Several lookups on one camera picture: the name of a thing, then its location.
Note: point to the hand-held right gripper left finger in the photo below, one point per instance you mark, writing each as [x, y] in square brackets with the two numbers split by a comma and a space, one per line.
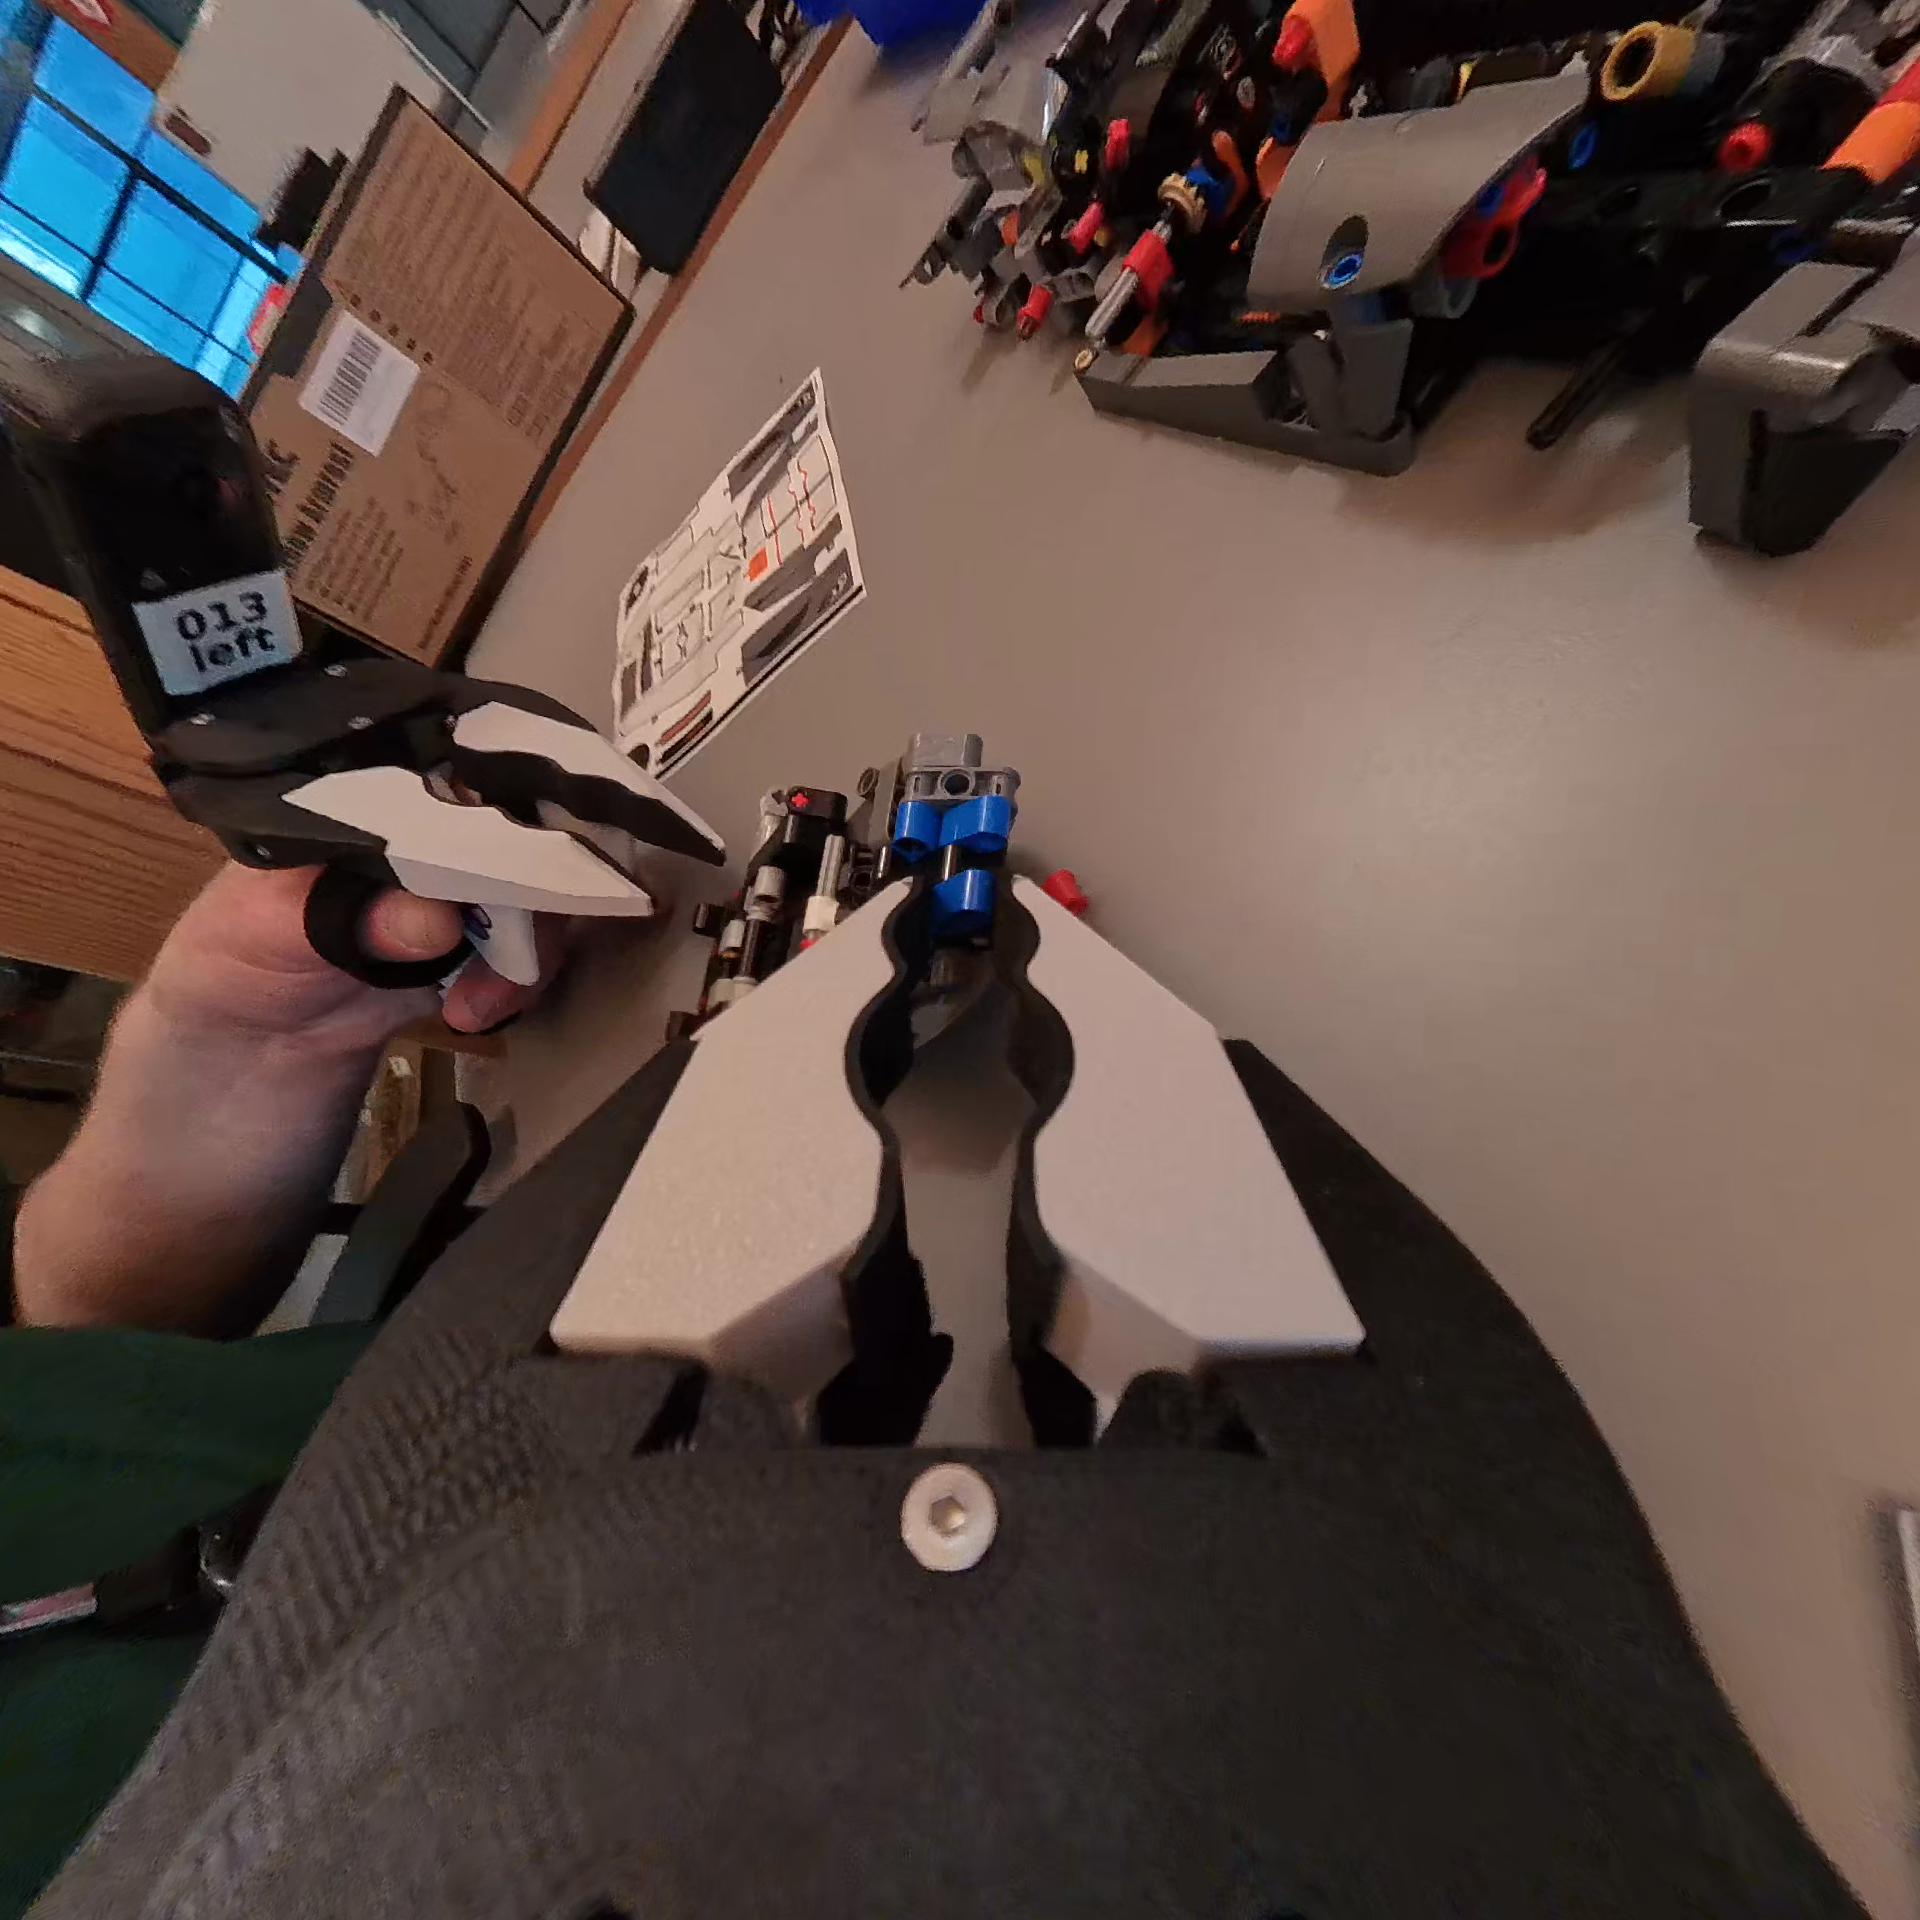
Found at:
[734, 1185]

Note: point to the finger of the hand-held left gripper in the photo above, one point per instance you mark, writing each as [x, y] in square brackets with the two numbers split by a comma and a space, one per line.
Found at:
[556, 757]
[494, 863]

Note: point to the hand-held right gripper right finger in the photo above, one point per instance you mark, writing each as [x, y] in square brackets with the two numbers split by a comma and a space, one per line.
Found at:
[1185, 1185]

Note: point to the small lego gearbox assembly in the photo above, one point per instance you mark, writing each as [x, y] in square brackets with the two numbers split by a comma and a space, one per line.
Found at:
[945, 825]

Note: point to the person's left forearm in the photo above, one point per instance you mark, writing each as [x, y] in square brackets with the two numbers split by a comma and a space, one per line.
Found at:
[182, 1170]

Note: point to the lego sticker sheet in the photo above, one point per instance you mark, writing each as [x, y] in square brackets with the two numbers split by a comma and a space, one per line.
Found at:
[750, 570]

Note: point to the small red lego pin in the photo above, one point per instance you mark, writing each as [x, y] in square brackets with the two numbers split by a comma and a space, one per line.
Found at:
[1061, 888]

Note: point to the large lego car chassis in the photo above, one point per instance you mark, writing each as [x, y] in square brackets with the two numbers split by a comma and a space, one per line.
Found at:
[1424, 182]

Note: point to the person's left hand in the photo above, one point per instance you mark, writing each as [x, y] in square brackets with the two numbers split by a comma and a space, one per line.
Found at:
[254, 975]

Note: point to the black office chair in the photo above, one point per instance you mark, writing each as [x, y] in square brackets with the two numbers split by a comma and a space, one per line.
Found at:
[406, 1215]

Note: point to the brown cardboard box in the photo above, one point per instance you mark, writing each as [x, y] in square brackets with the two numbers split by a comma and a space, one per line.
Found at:
[452, 346]

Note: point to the whiteboard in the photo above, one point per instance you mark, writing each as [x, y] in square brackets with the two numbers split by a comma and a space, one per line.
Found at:
[301, 61]

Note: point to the black case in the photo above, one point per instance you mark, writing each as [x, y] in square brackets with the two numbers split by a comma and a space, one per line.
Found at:
[681, 136]

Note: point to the person's green shirt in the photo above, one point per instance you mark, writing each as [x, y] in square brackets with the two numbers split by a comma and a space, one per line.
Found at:
[119, 1424]

